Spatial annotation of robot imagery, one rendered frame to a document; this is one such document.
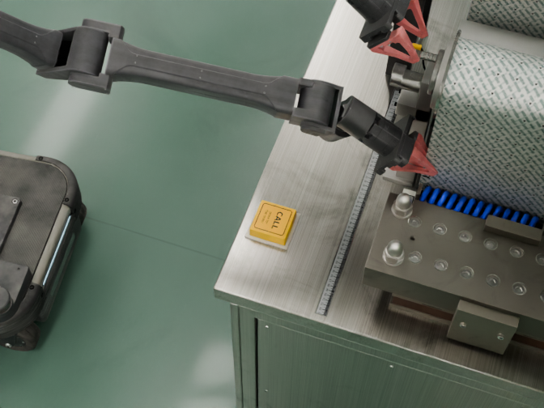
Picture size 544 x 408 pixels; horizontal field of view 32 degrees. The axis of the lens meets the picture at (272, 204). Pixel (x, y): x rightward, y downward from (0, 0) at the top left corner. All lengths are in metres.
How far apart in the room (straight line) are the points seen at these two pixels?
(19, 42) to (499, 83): 0.75
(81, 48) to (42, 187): 1.16
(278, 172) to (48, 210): 0.96
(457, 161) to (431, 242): 0.14
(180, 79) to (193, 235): 1.32
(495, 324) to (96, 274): 1.47
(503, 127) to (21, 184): 1.55
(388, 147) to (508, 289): 0.31
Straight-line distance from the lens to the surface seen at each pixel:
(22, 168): 2.71
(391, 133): 1.58
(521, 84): 1.48
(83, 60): 1.54
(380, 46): 1.52
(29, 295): 2.50
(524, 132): 1.51
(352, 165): 1.84
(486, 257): 1.62
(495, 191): 1.65
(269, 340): 1.82
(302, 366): 1.88
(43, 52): 1.58
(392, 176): 1.82
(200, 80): 1.53
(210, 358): 2.62
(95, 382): 2.63
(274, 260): 1.72
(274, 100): 1.52
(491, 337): 1.63
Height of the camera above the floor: 2.40
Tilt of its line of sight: 57 degrees down
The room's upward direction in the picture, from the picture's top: 1 degrees clockwise
